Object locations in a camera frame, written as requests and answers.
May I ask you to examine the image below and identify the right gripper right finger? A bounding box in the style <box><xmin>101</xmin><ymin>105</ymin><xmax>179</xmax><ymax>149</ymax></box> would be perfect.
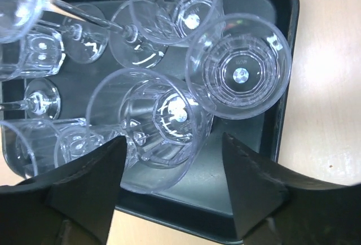
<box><xmin>222</xmin><ymin>134</ymin><xmax>360</xmax><ymax>244</ymax></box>

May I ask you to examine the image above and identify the etched stemmed glass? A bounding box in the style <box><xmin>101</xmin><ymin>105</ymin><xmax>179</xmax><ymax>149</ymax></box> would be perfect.
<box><xmin>38</xmin><ymin>16</ymin><xmax>108</xmax><ymax>64</ymax></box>

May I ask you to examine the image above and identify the wide clear cup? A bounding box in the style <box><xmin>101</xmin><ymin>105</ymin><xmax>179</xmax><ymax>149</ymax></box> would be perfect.
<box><xmin>85</xmin><ymin>68</ymin><xmax>213</xmax><ymax>194</ymax></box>

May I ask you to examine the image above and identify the small shot glass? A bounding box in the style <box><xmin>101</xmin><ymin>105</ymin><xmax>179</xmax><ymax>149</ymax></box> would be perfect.
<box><xmin>53</xmin><ymin>125</ymin><xmax>125</xmax><ymax>169</ymax></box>

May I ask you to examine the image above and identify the black plastic tray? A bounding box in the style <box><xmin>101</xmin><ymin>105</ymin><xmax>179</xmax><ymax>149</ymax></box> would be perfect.
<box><xmin>0</xmin><ymin>0</ymin><xmax>300</xmax><ymax>243</ymax></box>

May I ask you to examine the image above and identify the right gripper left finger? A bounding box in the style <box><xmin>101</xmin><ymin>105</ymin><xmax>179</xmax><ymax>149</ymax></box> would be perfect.
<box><xmin>1</xmin><ymin>136</ymin><xmax>127</xmax><ymax>244</ymax></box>

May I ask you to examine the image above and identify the faceted tumbler glass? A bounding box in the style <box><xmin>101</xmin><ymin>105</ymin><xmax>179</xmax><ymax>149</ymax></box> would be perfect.
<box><xmin>1</xmin><ymin>25</ymin><xmax>66</xmax><ymax>81</ymax></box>

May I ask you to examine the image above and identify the large faceted tumbler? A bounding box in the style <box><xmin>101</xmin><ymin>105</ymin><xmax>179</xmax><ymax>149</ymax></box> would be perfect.
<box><xmin>1</xmin><ymin>118</ymin><xmax>86</xmax><ymax>179</ymax></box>

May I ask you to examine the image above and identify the clear wine glass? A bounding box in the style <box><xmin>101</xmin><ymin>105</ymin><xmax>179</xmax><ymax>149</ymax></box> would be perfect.
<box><xmin>1</xmin><ymin>0</ymin><xmax>65</xmax><ymax>120</ymax></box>

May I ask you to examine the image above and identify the tall champagne flute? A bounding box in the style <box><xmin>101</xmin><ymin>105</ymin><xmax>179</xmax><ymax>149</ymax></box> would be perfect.
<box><xmin>50</xmin><ymin>0</ymin><xmax>168</xmax><ymax>68</ymax></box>

